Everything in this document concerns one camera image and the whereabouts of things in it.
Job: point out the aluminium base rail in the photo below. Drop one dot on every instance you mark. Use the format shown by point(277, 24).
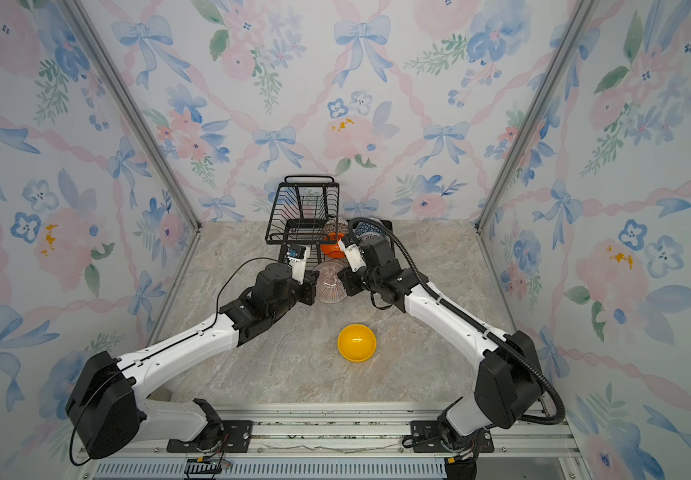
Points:
point(373, 440)

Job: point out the brown floral patterned bowl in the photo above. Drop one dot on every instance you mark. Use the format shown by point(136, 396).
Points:
point(336, 226)

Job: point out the aluminium frame post left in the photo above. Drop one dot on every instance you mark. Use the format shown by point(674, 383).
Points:
point(78, 19)

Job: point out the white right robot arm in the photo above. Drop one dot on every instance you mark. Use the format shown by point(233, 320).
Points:
point(506, 381)

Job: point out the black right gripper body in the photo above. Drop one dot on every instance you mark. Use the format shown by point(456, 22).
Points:
point(354, 282)

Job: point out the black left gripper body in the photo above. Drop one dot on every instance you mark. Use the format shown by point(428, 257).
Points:
point(303, 294)

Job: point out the aluminium frame post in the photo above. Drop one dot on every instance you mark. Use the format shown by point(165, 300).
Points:
point(571, 37)
point(78, 19)

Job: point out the orange plastic bowl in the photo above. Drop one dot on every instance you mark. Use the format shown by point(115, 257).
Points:
point(332, 251)

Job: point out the black wire dish rack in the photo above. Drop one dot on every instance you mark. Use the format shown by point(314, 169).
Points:
point(300, 207)

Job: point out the aluminium frame post right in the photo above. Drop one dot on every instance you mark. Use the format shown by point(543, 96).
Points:
point(571, 37)

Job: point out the yellow plastic bowl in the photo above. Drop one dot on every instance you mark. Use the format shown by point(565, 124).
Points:
point(357, 343)

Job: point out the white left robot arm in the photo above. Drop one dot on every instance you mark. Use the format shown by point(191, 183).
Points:
point(110, 406)

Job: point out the blue triangle patterned bowl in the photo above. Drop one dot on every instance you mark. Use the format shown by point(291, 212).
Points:
point(373, 227)

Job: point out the pink striped patterned bowl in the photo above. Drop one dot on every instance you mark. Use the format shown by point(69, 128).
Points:
point(329, 288)

